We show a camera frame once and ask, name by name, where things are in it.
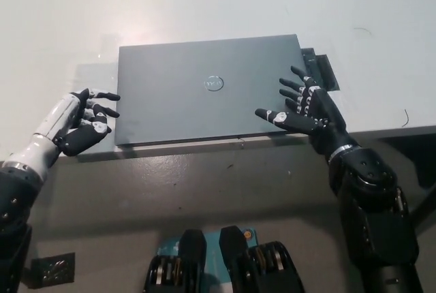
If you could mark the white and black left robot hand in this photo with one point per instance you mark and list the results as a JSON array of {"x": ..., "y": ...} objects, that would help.
[{"x": 58, "y": 126}]

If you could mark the dark grey Dell laptop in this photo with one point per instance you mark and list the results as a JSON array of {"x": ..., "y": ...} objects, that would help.
[{"x": 211, "y": 92}]

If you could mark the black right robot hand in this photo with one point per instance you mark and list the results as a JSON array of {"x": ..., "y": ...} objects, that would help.
[{"x": 320, "y": 119}]

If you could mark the black tape patch on desk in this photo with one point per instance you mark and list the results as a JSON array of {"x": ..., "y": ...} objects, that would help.
[{"x": 327, "y": 68}]

